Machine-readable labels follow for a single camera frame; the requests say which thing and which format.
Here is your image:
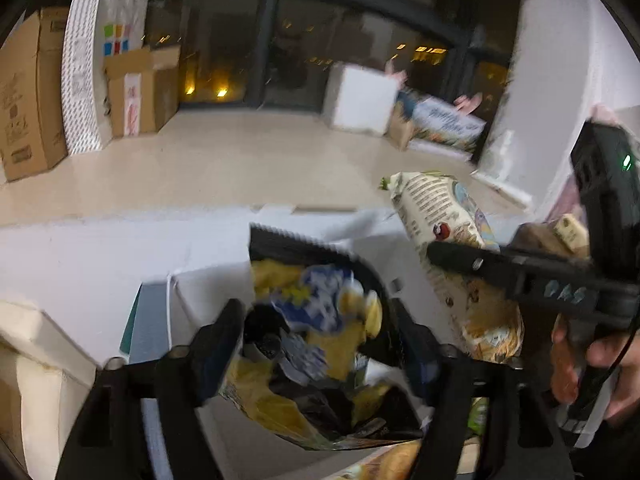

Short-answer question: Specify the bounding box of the beige cartoon snack bag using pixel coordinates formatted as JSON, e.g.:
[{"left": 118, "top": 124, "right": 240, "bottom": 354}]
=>
[{"left": 380, "top": 172, "right": 524, "bottom": 363}]

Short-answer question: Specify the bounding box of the black grey chips bag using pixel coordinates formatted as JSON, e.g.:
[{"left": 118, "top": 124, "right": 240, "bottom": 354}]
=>
[{"left": 220, "top": 226, "right": 422, "bottom": 451}]

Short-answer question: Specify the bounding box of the person right hand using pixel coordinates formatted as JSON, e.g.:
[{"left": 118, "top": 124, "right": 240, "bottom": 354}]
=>
[{"left": 550, "top": 314, "right": 640, "bottom": 426}]

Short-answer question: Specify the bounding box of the wooden side table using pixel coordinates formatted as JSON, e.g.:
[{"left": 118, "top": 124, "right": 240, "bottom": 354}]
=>
[{"left": 509, "top": 223, "right": 590, "bottom": 260}]

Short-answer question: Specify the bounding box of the yellow patterned small box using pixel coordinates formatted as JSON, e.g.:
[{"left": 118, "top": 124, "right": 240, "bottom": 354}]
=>
[{"left": 553, "top": 214, "right": 590, "bottom": 258}]

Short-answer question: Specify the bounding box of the white lotion bottle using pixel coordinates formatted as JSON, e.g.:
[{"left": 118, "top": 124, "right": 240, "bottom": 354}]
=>
[{"left": 487, "top": 129, "right": 514, "bottom": 181}]

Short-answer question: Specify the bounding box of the white open storage box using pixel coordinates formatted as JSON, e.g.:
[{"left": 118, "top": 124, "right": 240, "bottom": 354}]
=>
[{"left": 160, "top": 210, "right": 451, "bottom": 479}]

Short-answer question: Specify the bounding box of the long printed gift box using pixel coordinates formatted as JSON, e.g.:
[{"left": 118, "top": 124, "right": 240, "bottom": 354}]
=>
[{"left": 387, "top": 90, "right": 486, "bottom": 154}]

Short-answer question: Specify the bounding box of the white cushioned sofa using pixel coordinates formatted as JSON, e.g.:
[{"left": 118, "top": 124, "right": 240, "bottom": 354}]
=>
[{"left": 1, "top": 301, "right": 98, "bottom": 479}]

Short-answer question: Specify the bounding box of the white foam block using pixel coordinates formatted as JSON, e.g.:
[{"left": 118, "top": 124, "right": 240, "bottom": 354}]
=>
[{"left": 321, "top": 62, "right": 399, "bottom": 136}]

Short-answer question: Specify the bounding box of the small open cardboard box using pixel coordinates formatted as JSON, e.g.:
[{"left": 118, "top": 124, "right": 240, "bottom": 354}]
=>
[{"left": 104, "top": 46, "right": 180, "bottom": 138}]

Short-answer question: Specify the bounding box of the tall brown cardboard box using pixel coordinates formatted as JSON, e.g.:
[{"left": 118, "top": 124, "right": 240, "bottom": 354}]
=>
[{"left": 1, "top": 8, "right": 68, "bottom": 181}]

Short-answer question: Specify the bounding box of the white dotted paper bag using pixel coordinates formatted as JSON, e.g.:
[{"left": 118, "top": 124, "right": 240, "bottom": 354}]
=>
[{"left": 61, "top": 0, "right": 148, "bottom": 155}]

